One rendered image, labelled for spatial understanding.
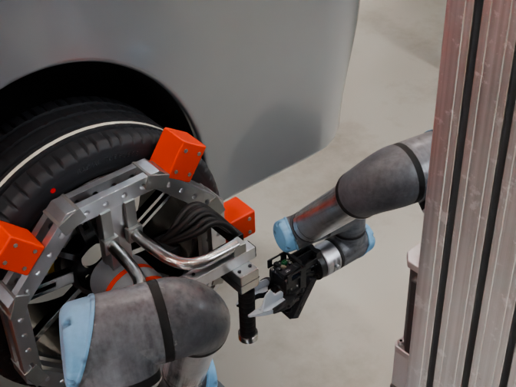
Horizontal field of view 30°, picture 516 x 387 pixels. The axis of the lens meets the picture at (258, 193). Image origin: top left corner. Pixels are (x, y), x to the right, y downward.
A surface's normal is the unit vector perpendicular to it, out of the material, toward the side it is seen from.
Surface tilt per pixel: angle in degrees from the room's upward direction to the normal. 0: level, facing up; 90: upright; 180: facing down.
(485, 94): 90
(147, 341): 65
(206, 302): 51
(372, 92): 0
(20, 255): 90
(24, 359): 90
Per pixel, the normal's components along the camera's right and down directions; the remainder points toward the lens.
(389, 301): -0.02, -0.79
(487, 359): -0.75, 0.42
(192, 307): 0.58, -0.34
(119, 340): 0.25, 0.00
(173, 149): -0.65, -0.13
